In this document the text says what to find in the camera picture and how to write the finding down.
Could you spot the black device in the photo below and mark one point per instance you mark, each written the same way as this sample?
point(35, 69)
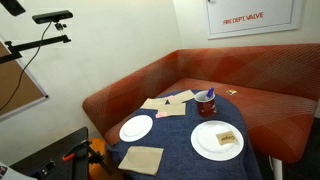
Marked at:
point(11, 6)

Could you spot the white plate with sugar packet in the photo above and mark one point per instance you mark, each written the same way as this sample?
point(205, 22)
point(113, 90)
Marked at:
point(208, 141)

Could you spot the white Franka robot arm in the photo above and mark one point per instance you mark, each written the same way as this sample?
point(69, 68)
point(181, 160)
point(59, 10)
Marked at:
point(10, 173)

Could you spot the white sofa leg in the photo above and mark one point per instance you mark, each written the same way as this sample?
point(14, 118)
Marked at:
point(276, 168)

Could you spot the cork board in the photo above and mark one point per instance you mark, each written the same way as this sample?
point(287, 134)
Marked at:
point(16, 86)

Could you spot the round blue table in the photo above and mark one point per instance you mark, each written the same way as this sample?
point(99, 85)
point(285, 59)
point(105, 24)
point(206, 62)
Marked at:
point(176, 133)

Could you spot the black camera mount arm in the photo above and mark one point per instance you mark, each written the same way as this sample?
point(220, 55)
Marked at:
point(36, 43)

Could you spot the small yellow packet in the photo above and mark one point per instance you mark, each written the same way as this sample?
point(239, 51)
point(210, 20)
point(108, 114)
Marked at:
point(231, 92)

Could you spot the brown sugar packet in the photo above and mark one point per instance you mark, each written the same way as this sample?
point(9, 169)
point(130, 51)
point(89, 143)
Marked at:
point(226, 138)

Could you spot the empty white plate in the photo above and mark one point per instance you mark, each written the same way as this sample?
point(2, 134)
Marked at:
point(136, 128)

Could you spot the lone brown paper napkin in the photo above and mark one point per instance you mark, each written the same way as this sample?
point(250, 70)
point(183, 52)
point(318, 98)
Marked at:
point(141, 160)

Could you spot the black stereo camera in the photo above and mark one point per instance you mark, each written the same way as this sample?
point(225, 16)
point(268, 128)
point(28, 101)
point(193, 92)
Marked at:
point(52, 16)

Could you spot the blue Sharpie marker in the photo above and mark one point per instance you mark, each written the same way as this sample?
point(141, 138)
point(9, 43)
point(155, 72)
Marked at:
point(210, 93)

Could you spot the red mug white inside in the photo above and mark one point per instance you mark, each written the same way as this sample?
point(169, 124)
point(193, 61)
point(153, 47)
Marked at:
point(206, 108)

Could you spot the pink sweetener packet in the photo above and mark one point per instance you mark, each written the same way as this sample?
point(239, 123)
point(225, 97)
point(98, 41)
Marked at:
point(161, 114)

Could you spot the white fire valve panel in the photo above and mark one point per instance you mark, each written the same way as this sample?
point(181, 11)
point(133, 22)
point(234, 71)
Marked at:
point(253, 16)

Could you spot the red patterned sofa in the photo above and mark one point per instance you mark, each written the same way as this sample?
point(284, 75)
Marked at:
point(273, 100)

